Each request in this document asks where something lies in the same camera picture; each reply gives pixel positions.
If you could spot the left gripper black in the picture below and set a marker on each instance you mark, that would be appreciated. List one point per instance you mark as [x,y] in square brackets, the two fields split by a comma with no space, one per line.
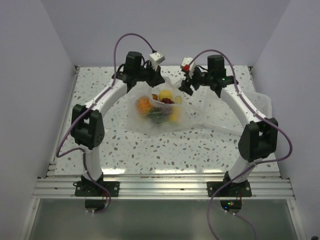
[156,79]

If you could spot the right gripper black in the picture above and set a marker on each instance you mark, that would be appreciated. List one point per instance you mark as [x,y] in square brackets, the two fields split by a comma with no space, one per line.
[186,87]

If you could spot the yellow fake pear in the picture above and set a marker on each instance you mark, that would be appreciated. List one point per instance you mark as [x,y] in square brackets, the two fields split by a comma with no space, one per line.
[165,94]

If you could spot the red fake grapes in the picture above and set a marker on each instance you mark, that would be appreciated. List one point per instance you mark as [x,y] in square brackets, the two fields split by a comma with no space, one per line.
[167,101]

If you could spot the orange fake pineapple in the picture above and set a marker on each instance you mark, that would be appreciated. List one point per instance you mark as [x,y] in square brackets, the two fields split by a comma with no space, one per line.
[143,105]

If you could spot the clear printed plastic bag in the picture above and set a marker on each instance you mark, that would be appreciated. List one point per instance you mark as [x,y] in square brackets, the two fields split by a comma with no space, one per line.
[157,120]

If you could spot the yellow fake mango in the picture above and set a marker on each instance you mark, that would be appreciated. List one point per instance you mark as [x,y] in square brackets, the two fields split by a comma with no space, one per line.
[175,114]

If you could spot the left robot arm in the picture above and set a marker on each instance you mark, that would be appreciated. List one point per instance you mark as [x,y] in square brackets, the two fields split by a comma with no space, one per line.
[88,129]

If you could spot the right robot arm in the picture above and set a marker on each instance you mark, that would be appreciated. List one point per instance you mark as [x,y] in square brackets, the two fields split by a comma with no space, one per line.
[259,136]

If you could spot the white plastic basket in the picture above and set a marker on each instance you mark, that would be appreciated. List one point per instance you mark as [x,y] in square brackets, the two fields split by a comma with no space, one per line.
[232,115]

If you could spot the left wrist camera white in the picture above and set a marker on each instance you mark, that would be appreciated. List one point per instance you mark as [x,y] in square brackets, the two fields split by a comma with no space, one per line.
[156,58]

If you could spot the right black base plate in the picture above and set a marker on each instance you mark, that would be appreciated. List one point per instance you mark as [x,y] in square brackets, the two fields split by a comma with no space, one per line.
[242,189]

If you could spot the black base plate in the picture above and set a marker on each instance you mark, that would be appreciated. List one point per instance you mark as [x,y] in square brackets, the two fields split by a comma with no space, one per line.
[87,188]
[242,189]

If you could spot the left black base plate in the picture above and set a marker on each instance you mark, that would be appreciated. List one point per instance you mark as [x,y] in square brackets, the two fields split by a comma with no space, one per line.
[87,188]

